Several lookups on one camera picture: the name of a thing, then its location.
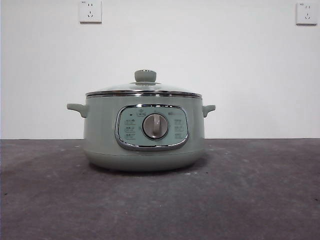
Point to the glass lid with green knob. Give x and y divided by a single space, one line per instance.
145 75

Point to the pale green electric pot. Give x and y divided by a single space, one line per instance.
105 140

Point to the white wall socket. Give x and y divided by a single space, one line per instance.
305 13
90 12

